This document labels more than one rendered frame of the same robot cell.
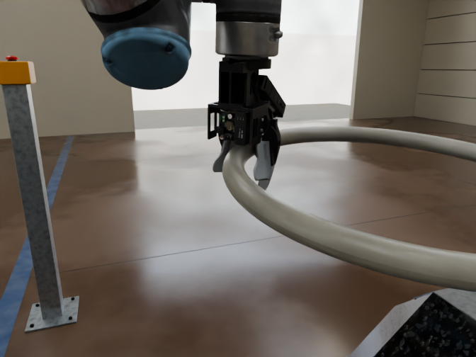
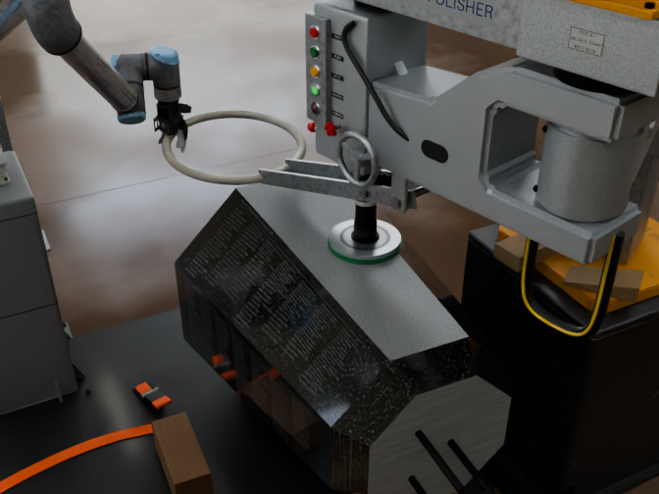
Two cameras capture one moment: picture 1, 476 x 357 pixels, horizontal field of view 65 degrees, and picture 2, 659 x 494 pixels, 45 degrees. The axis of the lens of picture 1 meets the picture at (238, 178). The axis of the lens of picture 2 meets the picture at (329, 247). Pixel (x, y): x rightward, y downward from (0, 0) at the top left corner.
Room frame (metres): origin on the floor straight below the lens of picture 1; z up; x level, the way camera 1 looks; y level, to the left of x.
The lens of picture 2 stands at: (-2.01, -0.23, 2.09)
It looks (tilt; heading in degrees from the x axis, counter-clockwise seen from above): 33 degrees down; 353
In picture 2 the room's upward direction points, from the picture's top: straight up
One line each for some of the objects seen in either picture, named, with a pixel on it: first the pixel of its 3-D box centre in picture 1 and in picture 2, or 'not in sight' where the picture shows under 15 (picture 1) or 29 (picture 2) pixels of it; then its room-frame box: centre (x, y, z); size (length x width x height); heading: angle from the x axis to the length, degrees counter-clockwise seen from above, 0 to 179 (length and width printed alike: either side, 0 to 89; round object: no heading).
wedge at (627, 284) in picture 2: not in sight; (603, 277); (-0.27, -1.23, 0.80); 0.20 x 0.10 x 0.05; 56
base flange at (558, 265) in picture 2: not in sight; (603, 246); (-0.06, -1.34, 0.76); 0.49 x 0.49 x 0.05; 19
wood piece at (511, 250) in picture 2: not in sight; (530, 247); (-0.09, -1.08, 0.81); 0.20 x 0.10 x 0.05; 117
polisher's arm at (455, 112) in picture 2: not in sight; (481, 140); (-0.37, -0.80, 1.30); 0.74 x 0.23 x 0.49; 34
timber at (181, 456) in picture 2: not in sight; (181, 459); (-0.12, 0.02, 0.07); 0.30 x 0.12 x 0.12; 17
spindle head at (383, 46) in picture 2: not in sight; (390, 94); (-0.11, -0.63, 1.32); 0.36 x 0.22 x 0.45; 34
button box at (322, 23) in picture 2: not in sight; (319, 70); (-0.05, -0.45, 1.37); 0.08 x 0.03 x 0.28; 34
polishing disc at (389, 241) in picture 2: not in sight; (365, 238); (-0.04, -0.59, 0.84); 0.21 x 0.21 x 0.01
